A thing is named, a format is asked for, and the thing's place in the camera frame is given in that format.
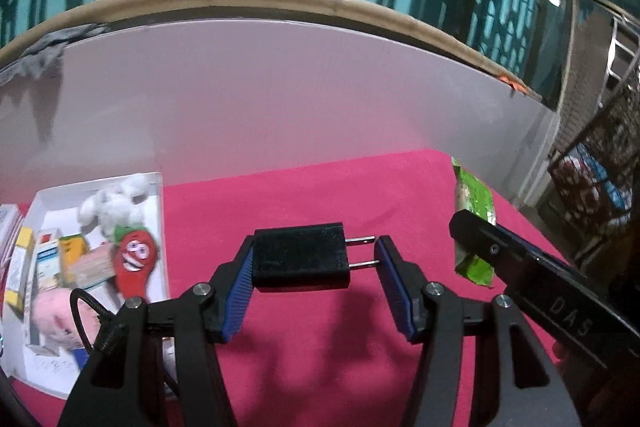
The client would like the black charger plug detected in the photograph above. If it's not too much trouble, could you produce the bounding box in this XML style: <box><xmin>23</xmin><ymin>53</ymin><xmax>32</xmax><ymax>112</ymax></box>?
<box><xmin>252</xmin><ymin>222</ymin><xmax>376</xmax><ymax>293</ymax></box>

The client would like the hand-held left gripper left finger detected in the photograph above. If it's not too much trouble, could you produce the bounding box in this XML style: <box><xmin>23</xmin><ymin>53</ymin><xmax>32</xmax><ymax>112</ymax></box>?
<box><xmin>57</xmin><ymin>235</ymin><xmax>256</xmax><ymax>427</ymax></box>

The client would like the grey cloth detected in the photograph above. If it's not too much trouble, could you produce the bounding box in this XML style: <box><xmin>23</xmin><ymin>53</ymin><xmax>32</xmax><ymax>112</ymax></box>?
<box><xmin>0</xmin><ymin>23</ymin><xmax>114</xmax><ymax>84</ymax></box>

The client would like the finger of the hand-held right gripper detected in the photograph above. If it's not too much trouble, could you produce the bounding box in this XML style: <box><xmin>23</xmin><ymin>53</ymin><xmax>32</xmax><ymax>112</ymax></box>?
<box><xmin>448</xmin><ymin>209</ymin><xmax>571</xmax><ymax>296</ymax></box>

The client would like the green packet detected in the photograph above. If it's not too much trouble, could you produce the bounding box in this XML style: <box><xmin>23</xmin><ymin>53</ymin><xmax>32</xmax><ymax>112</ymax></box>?
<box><xmin>451</xmin><ymin>157</ymin><xmax>497</xmax><ymax>287</ymax></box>

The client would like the white plush toy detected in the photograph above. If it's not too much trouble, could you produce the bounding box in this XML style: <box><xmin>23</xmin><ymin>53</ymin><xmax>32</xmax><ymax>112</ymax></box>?
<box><xmin>77</xmin><ymin>174</ymin><xmax>151</xmax><ymax>239</ymax></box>

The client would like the orange tape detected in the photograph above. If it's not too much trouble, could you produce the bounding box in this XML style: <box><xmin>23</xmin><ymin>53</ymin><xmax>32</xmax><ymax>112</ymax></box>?
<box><xmin>499</xmin><ymin>74</ymin><xmax>529</xmax><ymax>96</ymax></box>

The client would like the white cardboard box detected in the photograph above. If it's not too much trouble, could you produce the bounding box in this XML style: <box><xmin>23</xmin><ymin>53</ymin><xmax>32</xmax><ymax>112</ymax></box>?
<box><xmin>0</xmin><ymin>172</ymin><xmax>171</xmax><ymax>401</ymax></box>

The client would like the yellow box with leaf print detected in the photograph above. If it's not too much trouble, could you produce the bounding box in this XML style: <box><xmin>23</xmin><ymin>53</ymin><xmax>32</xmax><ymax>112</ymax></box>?
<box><xmin>59</xmin><ymin>233</ymin><xmax>117</xmax><ymax>288</ymax></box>

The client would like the black cable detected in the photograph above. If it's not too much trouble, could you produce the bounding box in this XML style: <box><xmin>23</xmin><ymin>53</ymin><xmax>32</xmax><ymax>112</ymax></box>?
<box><xmin>69</xmin><ymin>289</ymin><xmax>181</xmax><ymax>399</ymax></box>

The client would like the wire basket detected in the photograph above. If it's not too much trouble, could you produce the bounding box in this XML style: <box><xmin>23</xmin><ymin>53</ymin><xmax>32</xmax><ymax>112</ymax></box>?
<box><xmin>547</xmin><ymin>77</ymin><xmax>640</xmax><ymax>279</ymax></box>

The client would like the yellow and white box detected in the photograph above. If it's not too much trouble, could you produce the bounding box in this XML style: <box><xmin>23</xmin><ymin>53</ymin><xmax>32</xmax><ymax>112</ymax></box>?
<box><xmin>4</xmin><ymin>227</ymin><xmax>37</xmax><ymax>314</ymax></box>

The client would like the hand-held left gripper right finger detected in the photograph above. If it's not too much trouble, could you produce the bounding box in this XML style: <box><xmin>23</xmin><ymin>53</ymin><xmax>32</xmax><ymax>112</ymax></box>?
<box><xmin>374</xmin><ymin>235</ymin><xmax>581</xmax><ymax>427</ymax></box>

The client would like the metal ladder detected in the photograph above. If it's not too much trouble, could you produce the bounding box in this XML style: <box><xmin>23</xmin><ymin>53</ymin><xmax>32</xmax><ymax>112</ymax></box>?
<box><xmin>599</xmin><ymin>16</ymin><xmax>640</xmax><ymax>108</ymax></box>

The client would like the long white grey box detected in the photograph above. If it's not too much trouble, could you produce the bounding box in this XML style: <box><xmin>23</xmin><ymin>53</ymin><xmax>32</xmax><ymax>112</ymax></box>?
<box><xmin>30</xmin><ymin>229</ymin><xmax>64</xmax><ymax>309</ymax></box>

